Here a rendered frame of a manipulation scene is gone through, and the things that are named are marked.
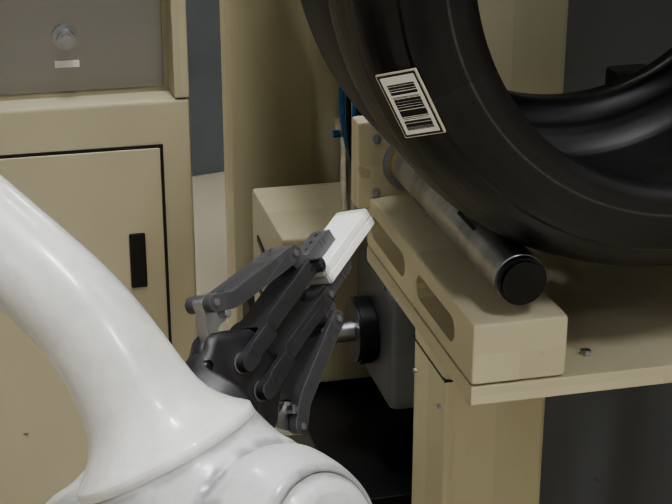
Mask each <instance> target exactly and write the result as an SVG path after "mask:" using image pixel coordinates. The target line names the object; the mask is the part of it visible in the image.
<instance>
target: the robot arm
mask: <svg viewBox="0 0 672 504"><path fill-rule="evenodd" d="M369 215H370V214H369V213H368V211H367V209H365V208H364V209H357V210H351V211H345V212H339V213H336V215H335V216H334V217H333V219H332V220H331V221H330V223H329V224H328V225H327V227H326V228H325V229H324V230H321V231H315V232H313V233H311V234H310V235H309V237H308V238H307V239H306V241H305V242H304V243H303V245H302V246H301V247H300V248H299V246H297V245H289V246H282V247H275V248H269V249H267V250H266V251H265V252H263V253H262V254H261V255H259V256H258V257H257V258H255V259H254V260H253V261H251V262H250V263H248V264H247V265H246V266H244V267H243V268H242V269H240V270H239V271H238V272H236V273H235V274H234V275H232V276H231V277H230V278H228V279H227V280H226V281H224V282H223V283H221V284H220V285H219V286H217V287H216V288H215V289H213V290H212V291H211V292H209V293H208V294H203V295H197V296H192V297H189V298H187V299H186V301H185V309H186V311H187V313H189V314H192V315H193V314H195V315H196V321H197V328H198V335H199V336H198V337H197V338H196V339H195V340H194V341H193V343H192V346H191V351H190V354H189V357H188V359H187V361H186V362H184V360H183V359H182V358H181V356H180V355H179V354H178V352H177V351H176V350H175V348H174V347H173V346H172V344H171V343H170V341H169V340H168V339H167V337H166V336H165V335H164V333H163V332H162V331H161V329H160V328H159V327H158V325H157V324H156V323H155V322H154V320H153V319H152V318H151V316H150V315H149V314H148V313H147V311H146V310H145V309H144V308H143V307H142V305H141V304H140V303H139V302H138V301H137V299H136V298H135V297H134V296H133V295H132V293H131V292H130V291H129V290H128V289H127V288H126V287H125V286H124V285H123V284H122V282H121V281H120V280H119V279H118V278H117V277H116V276H115V275H114V274H113V273H112V272H111V271H110V270H109V269H108V268H107V267H106V266H105V265H104V264H103V263H102V262H100V261H99V260H98V259H97V258H96V257H95V256H94V255H93V254H92V253H91V252H90V251H89V250H88V249H86V248H85V247H84V246H83V245H82V244H81V243H80V242H79V241H77V240H76V239H75V238H74V237H73V236H72V235H71V234H69V233H68V232H67V231H66V230H65V229H64V228H62V227H61V226H60V225H59V224H58V223H57V222H55V221H54V220H53V219H52V218H51V217H50V216H48V215H47V214H46V213H45V212H44V211H43V210H41V209H40V208H39V207H38V206H37V205H36V204H34V203H33V202H32V201H31V200H30V199H29V198H27V197H26V196H25V195H24V194H23V193H22V192H20V191H19V190H18V189H17V188H16V187H14V186H13V185H12V184H11V183H10V182H9V181H7V180H6V179H5V178H4V177H3V176H2V175H0V311H2V312H3V313H4V314H5V315H6V316H7V317H9V318H10V319H11V320H12V321H13V322H14V323H15V324H16V325H17V326H18V327H19V328H21V329H22V330H23V331H24V332H25V333H26V334H27V335H28V336H29V337H30V338H31V339H32V340H33V342H34V343H35V344H36V345H37V346H38V347H39V348H40V349H41V351H42V352H43V353H44V354H45V355H46V357H47V358H48V359H49V361H50V362H51V363H52V365H53V366H54V368H55V369H56V370H57V372H58V373H59V375H60V376H61V378H62V380H63V381H64V383H65V385H66V387H67V388H68V390H69V392H70V393H71V395H72V397H73V399H74V402H75V404H76V406H77V408H78V411H79V413H80V415H81V418H82V421H83V424H84V427H85V431H86V434H87V441H88V459H87V464H86V468H85V470H84V471H83V472H82V473H81V474H80V476H79V477H78V478H77V479H76V480H75V481H73V482H72V483H71V484H70V485H69V486H68V487H66V488H64V489H63V490H61V491H60V492H58V493H57V494H55V495H54V496H53V497H51V498H50V499H49V500H48V501H47V502H46V504H372V502H371V500H370V498H369V496H368V494H367V492H366V491H365V489H364V488H363V486H362V485H361V484H360V482H359V481H358V480H357V479H356V478H355V477H354V476H353V475H352V474H351V473H350V472H349V471H348V470H347V469H345V468H344V467H343V466H342V465H341V464H339V463H338V462H336V461H335V460H333V459H332V458H330V457H329V456H327V455H325V454H324V453H322V452H320V451H318V450H316V449H314V448H312V447H310V446H306V445H302V444H298V443H296V442H295V441H293V440H292V439H290V438H288V437H286V436H284V435H304V434H306V432H307V430H308V424H309V416H310V408H311V403H312V400H313V398H314V395H315V393H316V391H317V388H318V386H319V383H320V381H321V378H322V376H323V373H324V371H325V368H326V366H327V363H328V361H329V358H330V356H331V353H332V351H333V348H334V346H335V343H336V341H337V338H338V336H339V333H340V331H341V328H342V326H343V324H344V315H343V313H342V312H341V311H337V310H336V307H335V303H334V301H335V299H336V291H337V290H338V288H339V287H340V286H341V284H342V283H343V281H344V280H345V279H346V276H348V274H349V273H350V271H351V268H352V264H351V262H350V260H349V259H350V257H351V256H352V255H353V253H354V252H355V250H356V249H357V248H358V246H359V245H360V243H361V242H362V241H363V239H364V238H365V236H366V235H367V234H368V232H369V231H370V229H371V228H372V226H373V225H374V223H375V222H374V221H373V219H372V217H370V216H369ZM267 285H268V286H267ZM265 286H267V287H266V288H265V290H264V291H263V292H262V294H261V295H260V296H259V298H258V299H257V300H256V302H255V303H254V304H253V306H252V307H251V308H250V310H249V311H248V312H247V314H246V315H245V316H244V318H243V319H242V320H241V321H240V322H238V323H236V324H234V325H233V326H232V328H231V329H230V330H227V331H220V332H218V329H219V326H220V324H221V323H223V322H224V321H225V320H226V318H227V317H230V316H231V310H230V309H233V308H236V307H238V306H240V305H242V304H243V303H245V302H246V301H247V300H248V299H250V298H251V297H252V296H254V295H255V294H256V293H258V292H259V291H260V290H261V289H263V288H264V287H265ZM307 286H310V287H309V288H308V289H306V287H307ZM322 329H323V331H322ZM321 331H322V332H321Z"/></svg>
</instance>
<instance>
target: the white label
mask: <svg viewBox="0 0 672 504"><path fill-rule="evenodd" d="M375 77H376V79H377V81H378V83H379V85H380V87H381V89H382V91H383V93H384V95H385V97H386V99H387V101H388V103H389V106H390V108H391V110H392V112H393V114H394V116H395V118H396V120H397V122H398V124H399V126H400V128H401V130H402V132H403V134H404V136H405V138H412V137H418V136H425V135H432V134H439V133H445V132H446V129H445V127H444V125H443V123H442V121H441V119H440V117H439V115H438V112H437V110H436V108H435V106H434V104H433V102H432V100H431V98H430V96H429V94H428V91H427V89H426V87H425V85H424V83H423V81H422V79H421V77H420V75H419V73H418V70H417V68H410V69H405V70H400V71H394V72H389V73H384V74H378V75H376V76H375Z"/></svg>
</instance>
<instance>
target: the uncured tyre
mask: <svg viewBox="0 0 672 504"><path fill-rule="evenodd" d="M301 3H302V7H303V10H304V13H305V16H306V19H307V22H308V24H309V27H310V30H311V32H312V34H313V37H314V39H315V41H316V44H317V46H318V48H319V50H320V52H321V54H322V56H323V58H324V60H325V62H326V64H327V66H328V67H329V69H330V71H331V73H332V74H333V76H334V77H335V79H336V81H337V82H338V84H339V85H340V87H341V88H342V90H343V91H344V92H345V94H346V95H347V97H348V98H349V99H350V101H351V102H352V103H353V104H354V106H355V107H356V108H357V109H358V111H359V112H360V113H361V114H362V115H363V116H364V117H365V119H366V120H367V121H368V122H369V123H370V124H371V125H372V126H373V127H374V128H375V129H376V130H377V131H378V132H379V133H380V134H381V136H382V137H383V138H384V139H385V140H386V141H387V142H388V143H389V144H390V145H391V146H392V147H393V148H394V149H395V150H396V151H397V153H398V154H399V155H400V156H401V157H402V158H403V159H404V160H405V161H406V162H407V163H408V164H409V165H410V166H411V167H412V168H413V169H414V171H415V172H416V173H417V174H418V175H419V176H420V177H421V178H422V179H423V180H424V181H425V182H426V183H427V184H428V185H429V186H430V187H431V188H432V189H433V190H434V191H436V192H437V193H438V194H439V195H440V196H441V197H442V198H444V199H445V200H446V201H447V202H449V203H450V204H451V205H452V206H454V207H455V208H456V209H458V210H459V211H461V212H462V213H463V214H465V215H466V216H468V217H469V218H471V219H472V220H474V221H476V222H477V223H479V224H480V225H482V226H484V227H486V228H488V229H489V230H491V231H493V232H495V233H497V234H499V235H501V236H503V237H505V238H508V239H510V240H512V241H515V242H517V243H520V244H522V245H525V246H528V247H530V248H533V249H536V250H540V251H543V252H546V253H550V254H554V255H558V256H562V257H567V258H571V259H576V260H580V261H586V262H591V263H597V264H605V265H615V266H635V267H643V266H664V265H672V48H671V49H669V50H668V51H667V52H666V53H664V54H663V55H661V56H660V57H659V58H657V59H656V60H654V61H653V62H651V63H650V64H648V65H646V66H645V67H643V68H641V69H639V70H637V71H636V72H634V73H632V74H630V75H628V76H625V77H623V78H621V79H619V80H616V81H613V82H611V83H608V84H605V85H602V86H599V87H595V88H591V89H587V90H583V91H577V92H571V93H563V94H529V93H521V92H514V91H509V90H507V89H506V87H505V85H504V83H503V81H502V79H501V77H500V75H499V73H498V71H497V69H496V67H495V64H494V62H493V59H492V57H491V54H490V51H489V48H488V45H487V42H486V39H485V35H484V31H483V27H482V23H481V18H480V13H479V7H478V0H301ZM410 68H417V70H418V73H419V75H420V77H421V79H422V81H423V83H424V85H425V87H426V89H427V91H428V94H429V96H430V98H431V100H432V102H433V104H434V106H435V108H436V110H437V112H438V115H439V117H440V119H441V121H442V123H443V125H444V127H445V129H446V132H445V133H439V134H432V135H425V136H418V137H412V138H405V136H404V134H403V132H402V130H401V128H400V126H399V124H398V122H397V120H396V118H395V116H394V114H393V112H392V110H391V108H390V106H389V103H388V101H387V99H386V97H385V95H384V93H383V91H382V89H381V87H380V85H379V83H378V81H377V79H376V77H375V76H376V75H378V74H384V73H389V72H394V71H400V70H405V69H410Z"/></svg>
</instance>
